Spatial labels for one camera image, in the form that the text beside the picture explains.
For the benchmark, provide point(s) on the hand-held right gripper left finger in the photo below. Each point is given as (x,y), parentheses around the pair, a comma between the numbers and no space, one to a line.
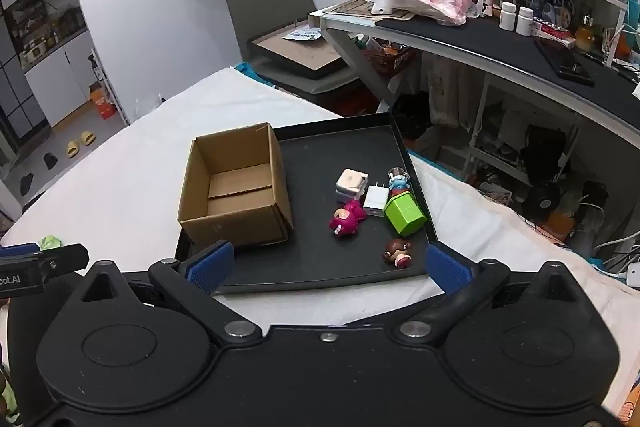
(210,264)

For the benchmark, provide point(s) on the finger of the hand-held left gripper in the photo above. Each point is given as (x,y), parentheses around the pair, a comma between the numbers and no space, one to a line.
(65,258)

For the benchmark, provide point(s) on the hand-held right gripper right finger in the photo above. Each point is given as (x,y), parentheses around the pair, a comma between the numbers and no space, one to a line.
(447,272)

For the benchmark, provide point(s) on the brown cardboard box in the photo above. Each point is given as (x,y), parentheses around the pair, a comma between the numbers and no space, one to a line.
(235,227)

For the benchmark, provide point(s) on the black tray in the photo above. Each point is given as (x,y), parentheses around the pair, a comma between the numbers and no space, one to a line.
(310,257)

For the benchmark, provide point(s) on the pink bear toy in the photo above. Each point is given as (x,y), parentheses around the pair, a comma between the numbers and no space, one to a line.
(345,219)

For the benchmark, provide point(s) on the white lavender charger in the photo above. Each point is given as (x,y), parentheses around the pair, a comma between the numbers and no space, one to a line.
(350,182)

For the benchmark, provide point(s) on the green crumpled wrapper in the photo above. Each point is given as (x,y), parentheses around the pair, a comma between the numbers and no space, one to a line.
(50,241)

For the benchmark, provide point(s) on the brown-haired figurine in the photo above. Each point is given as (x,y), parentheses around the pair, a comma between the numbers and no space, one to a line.
(397,252)

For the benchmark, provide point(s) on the green cube box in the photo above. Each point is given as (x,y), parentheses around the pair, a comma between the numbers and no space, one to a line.
(405,214)

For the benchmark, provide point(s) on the black shoe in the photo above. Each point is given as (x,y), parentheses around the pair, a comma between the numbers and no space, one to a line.
(50,161)
(26,183)

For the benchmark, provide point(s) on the blue figurine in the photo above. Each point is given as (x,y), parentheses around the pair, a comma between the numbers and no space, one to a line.
(398,184)

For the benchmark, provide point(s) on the white plug adapter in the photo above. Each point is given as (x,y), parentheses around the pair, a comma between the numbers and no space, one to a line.
(375,199)

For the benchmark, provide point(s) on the yellow slipper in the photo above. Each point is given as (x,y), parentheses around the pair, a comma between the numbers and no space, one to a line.
(73,149)
(88,138)

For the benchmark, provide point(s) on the black floor fan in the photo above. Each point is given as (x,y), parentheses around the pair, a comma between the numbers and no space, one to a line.
(542,202)

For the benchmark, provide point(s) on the orange box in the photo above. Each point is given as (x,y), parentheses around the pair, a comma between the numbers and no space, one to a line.
(102,102)

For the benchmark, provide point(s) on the white tote bag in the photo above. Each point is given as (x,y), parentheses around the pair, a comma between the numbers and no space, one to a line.
(450,92)

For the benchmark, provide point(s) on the teal blanket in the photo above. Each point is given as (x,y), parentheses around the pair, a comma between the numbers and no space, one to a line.
(247,69)

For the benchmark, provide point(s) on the red basket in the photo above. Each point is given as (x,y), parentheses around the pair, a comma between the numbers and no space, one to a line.
(390,62)

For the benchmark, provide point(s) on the kitchen shelf with jars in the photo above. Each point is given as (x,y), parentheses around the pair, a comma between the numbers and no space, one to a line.
(45,27)

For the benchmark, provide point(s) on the black desk mat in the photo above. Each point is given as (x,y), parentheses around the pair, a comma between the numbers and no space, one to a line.
(475,39)

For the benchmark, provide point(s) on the grey glass desk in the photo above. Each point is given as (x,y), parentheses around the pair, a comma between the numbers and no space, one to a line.
(352,52)

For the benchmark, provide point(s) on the black phone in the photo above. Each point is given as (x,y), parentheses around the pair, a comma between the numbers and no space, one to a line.
(565,62)

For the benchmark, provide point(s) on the silver blue packet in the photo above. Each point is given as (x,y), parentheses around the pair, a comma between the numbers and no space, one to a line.
(300,34)

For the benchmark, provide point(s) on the red white carton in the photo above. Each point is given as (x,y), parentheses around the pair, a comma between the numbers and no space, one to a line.
(552,32)

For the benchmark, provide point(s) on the white medicine bottle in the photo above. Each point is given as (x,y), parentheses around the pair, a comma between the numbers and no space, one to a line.
(507,16)
(525,21)

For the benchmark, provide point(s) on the grey chair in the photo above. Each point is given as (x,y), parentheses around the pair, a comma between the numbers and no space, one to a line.
(265,2)

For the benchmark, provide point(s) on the amber bottle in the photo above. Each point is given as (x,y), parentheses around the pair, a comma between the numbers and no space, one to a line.
(584,34)

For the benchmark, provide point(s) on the brown striped mat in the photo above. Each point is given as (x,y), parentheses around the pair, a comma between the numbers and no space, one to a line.
(350,8)

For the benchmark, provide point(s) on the black picture frame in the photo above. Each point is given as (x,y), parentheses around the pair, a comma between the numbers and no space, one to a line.
(300,52)

